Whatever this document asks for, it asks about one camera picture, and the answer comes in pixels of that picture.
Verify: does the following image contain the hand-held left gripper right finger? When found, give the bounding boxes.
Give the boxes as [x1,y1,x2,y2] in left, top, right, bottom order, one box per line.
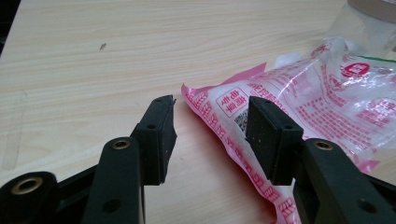
[245,95,396,224]

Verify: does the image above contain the pink and white plastic bag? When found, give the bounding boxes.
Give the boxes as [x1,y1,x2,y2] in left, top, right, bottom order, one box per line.
[181,36,396,224]

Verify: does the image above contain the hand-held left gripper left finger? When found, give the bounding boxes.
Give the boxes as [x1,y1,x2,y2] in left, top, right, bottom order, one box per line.
[81,94,178,224]

